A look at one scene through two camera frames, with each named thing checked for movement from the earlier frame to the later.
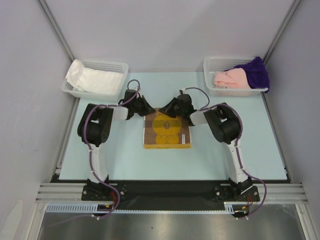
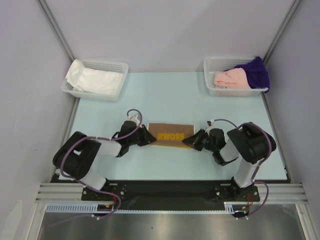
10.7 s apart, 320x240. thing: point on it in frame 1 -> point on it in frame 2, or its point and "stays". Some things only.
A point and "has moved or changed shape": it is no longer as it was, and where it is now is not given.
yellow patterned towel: [162, 130] has moved or changed shape
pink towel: [235, 78] stays
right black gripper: [175, 106] -> [199, 139]
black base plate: [169, 192] stays
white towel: [94, 80] stays
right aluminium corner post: [281, 31] stays
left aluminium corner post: [56, 28] stays
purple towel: [257, 74] stays
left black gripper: [147, 109] -> [147, 138]
